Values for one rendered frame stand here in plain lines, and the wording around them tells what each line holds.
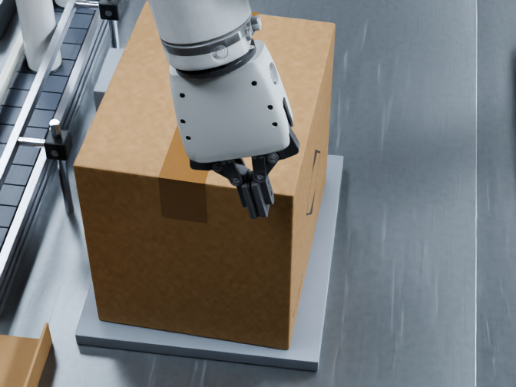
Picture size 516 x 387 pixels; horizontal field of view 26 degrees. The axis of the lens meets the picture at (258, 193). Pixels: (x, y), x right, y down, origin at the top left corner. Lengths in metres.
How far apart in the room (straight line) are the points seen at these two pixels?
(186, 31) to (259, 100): 0.10
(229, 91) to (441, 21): 0.92
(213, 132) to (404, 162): 0.64
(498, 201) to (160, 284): 0.52
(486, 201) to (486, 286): 0.15
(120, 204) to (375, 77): 0.65
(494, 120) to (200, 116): 0.77
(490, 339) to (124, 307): 0.45
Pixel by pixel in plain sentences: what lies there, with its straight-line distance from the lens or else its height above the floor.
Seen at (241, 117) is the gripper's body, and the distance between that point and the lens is 1.01.
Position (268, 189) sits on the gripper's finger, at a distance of 1.07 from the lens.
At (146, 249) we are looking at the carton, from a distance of 1.27.
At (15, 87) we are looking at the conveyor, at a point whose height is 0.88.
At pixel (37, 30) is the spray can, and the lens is 1.65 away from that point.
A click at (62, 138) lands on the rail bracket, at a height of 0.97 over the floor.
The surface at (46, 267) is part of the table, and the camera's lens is 1.50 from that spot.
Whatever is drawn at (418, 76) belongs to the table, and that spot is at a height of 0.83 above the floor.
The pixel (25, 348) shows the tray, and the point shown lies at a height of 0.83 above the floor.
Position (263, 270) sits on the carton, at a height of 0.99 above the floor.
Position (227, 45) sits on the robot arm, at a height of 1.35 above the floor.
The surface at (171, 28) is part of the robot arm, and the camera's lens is 0.96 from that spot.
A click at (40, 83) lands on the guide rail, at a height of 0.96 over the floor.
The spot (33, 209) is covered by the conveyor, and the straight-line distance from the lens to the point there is 1.53.
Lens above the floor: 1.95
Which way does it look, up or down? 46 degrees down
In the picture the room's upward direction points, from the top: straight up
